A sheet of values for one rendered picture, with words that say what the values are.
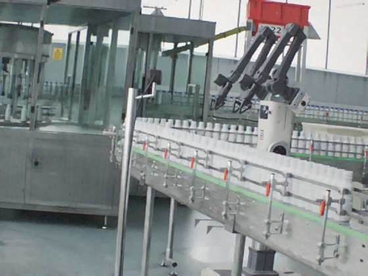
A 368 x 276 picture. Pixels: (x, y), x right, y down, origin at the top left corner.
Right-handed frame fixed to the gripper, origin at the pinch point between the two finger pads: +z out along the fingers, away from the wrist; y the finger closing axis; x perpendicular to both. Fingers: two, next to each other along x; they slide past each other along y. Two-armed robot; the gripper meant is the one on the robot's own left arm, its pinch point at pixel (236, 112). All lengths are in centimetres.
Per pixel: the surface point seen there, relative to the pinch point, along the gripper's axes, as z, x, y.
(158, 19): -141, 34, -494
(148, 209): 74, -1, -26
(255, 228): 65, -22, 150
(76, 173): 73, 19, -313
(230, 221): 66, -21, 123
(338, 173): 40, -35, 206
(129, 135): 62, -77, 121
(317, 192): 47, -32, 193
